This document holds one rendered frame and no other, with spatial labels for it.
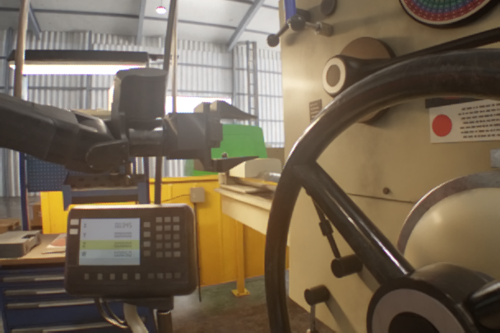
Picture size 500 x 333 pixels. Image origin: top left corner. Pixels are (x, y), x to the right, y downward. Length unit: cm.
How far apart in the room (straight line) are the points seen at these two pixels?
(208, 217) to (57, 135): 252
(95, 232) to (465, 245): 74
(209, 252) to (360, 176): 248
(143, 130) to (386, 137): 37
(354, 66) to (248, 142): 387
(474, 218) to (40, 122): 44
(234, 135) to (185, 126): 389
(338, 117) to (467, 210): 15
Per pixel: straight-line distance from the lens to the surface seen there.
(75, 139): 38
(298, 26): 57
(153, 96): 39
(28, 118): 37
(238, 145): 422
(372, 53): 50
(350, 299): 62
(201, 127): 34
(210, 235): 287
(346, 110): 21
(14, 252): 172
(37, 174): 212
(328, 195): 25
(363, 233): 24
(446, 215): 31
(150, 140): 41
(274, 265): 33
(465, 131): 42
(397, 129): 48
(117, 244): 77
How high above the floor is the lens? 142
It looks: level
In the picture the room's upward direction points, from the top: 1 degrees counter-clockwise
